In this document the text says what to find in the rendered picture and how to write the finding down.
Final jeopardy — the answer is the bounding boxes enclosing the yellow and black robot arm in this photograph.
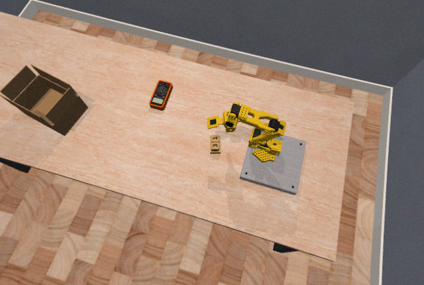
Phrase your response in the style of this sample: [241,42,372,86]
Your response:
[225,102,286,162]

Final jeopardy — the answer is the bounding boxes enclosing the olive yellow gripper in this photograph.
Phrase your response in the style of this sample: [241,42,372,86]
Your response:
[207,111,238,133]

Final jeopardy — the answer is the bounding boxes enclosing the orange digital multimeter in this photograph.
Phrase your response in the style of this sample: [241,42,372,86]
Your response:
[149,80,173,111]

